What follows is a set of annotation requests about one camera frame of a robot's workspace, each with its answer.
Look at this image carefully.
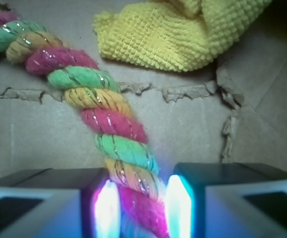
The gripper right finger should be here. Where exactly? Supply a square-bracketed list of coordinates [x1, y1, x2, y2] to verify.
[165, 163, 287, 238]

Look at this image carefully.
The multicolored twisted rope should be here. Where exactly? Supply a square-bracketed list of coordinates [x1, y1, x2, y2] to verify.
[0, 11, 170, 238]

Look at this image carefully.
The yellow cloth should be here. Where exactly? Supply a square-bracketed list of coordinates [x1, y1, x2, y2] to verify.
[94, 0, 270, 72]

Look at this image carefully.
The brown paper bag tray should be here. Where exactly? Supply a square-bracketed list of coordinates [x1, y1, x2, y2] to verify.
[0, 0, 287, 178]

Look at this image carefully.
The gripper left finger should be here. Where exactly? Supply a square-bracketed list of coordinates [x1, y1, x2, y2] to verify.
[0, 168, 121, 238]

